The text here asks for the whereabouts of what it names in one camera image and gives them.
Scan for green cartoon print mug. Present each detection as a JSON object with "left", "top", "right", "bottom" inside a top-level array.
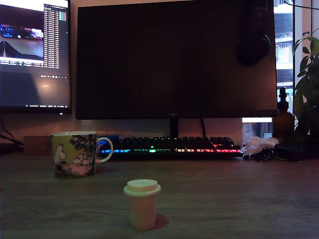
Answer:
[{"left": 50, "top": 131, "right": 114, "bottom": 179}]

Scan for black pouch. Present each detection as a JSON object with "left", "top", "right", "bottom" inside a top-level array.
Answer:
[{"left": 274, "top": 143, "right": 310, "bottom": 162}]

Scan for green leafy plant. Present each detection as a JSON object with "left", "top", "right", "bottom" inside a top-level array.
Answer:
[{"left": 293, "top": 29, "right": 319, "bottom": 140}]

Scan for wooden block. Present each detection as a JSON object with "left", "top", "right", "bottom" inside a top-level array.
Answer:
[{"left": 23, "top": 135, "right": 53, "bottom": 156}]

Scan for brown dropper bottle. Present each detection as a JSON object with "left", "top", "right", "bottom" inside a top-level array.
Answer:
[{"left": 273, "top": 86, "right": 295, "bottom": 144}]

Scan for black headphones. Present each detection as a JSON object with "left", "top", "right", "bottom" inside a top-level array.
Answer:
[{"left": 235, "top": 0, "right": 272, "bottom": 67}]

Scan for lit computer monitor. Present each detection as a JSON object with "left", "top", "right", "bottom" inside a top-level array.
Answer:
[{"left": 0, "top": 0, "right": 72, "bottom": 115}]

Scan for crumpled white tissue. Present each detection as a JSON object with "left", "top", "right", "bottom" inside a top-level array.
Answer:
[{"left": 240, "top": 136, "right": 280, "bottom": 155}]

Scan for thick black cable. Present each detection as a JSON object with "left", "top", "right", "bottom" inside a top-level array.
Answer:
[{"left": 0, "top": 133, "right": 25, "bottom": 147}]

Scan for thin black cable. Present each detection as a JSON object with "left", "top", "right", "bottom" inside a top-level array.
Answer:
[{"left": 0, "top": 118, "right": 14, "bottom": 140}]

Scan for black key bunch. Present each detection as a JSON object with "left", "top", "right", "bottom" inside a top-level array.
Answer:
[{"left": 243, "top": 146, "right": 277, "bottom": 162}]

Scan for pale cup-shaped coffee capsule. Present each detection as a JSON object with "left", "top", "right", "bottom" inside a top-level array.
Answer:
[{"left": 123, "top": 179, "right": 161, "bottom": 231}]

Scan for backlit rainbow keyboard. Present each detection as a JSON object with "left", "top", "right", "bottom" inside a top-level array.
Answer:
[{"left": 98, "top": 135, "right": 244, "bottom": 160}]

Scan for large dark computer monitor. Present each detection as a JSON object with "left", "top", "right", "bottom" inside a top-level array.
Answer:
[{"left": 75, "top": 0, "right": 279, "bottom": 139}]

